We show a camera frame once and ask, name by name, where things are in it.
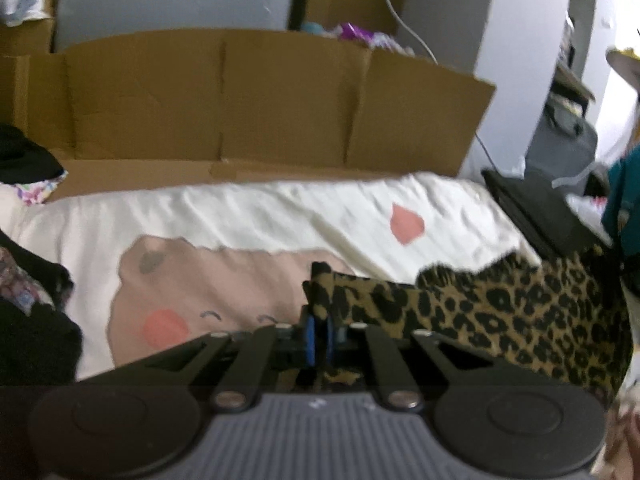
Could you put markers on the folded black clothes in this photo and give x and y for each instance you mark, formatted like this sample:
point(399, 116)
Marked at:
point(540, 210)

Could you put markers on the teal patterned cloth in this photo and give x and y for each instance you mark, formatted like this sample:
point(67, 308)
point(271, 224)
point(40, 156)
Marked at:
point(622, 200)

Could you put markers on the white printed blanket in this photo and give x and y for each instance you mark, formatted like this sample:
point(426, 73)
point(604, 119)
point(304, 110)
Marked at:
point(280, 220)

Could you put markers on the pastel floral cloth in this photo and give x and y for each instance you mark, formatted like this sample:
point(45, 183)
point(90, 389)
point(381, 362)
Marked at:
point(40, 191)

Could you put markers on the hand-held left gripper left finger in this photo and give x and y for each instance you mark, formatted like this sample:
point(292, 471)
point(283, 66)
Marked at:
point(310, 336)

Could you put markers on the purple snack packet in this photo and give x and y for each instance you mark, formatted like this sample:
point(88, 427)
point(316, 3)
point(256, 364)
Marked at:
point(372, 39)

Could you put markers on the black garment with floral lining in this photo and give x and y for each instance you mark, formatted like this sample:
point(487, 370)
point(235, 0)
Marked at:
point(30, 330)

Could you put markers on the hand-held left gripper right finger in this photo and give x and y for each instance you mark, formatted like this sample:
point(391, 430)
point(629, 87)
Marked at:
point(331, 339)

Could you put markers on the leopard print shorts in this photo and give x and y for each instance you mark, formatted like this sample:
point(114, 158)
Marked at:
point(500, 310)

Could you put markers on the brown cardboard sheet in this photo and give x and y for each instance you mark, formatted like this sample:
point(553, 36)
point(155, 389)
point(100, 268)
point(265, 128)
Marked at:
point(260, 105)

